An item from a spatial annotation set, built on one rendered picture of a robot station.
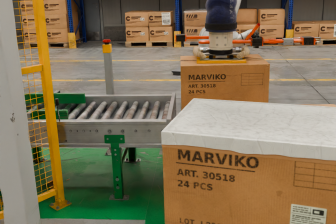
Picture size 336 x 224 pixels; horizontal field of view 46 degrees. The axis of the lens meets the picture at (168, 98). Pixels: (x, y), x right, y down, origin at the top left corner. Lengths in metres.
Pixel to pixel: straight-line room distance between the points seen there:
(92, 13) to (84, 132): 9.06
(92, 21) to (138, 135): 9.16
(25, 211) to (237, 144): 1.36
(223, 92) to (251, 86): 0.20
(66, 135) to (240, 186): 1.78
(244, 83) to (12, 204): 1.61
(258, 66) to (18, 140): 1.58
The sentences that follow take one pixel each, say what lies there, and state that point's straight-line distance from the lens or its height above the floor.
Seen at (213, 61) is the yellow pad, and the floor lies 0.96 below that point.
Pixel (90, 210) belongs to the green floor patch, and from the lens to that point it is 2.88.
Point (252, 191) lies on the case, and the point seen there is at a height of 0.85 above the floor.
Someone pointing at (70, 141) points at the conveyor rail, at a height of 0.45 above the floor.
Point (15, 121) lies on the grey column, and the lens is 2.08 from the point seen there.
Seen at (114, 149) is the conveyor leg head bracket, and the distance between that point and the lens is 2.79.
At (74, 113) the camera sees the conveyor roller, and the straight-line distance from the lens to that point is 3.14.
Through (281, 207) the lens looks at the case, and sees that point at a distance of 1.29.
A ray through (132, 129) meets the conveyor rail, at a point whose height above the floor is 0.53.
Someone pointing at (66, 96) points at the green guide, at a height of 0.62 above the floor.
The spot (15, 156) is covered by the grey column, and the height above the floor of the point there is 0.67.
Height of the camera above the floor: 1.46
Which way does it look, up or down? 16 degrees down
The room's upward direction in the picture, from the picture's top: 2 degrees counter-clockwise
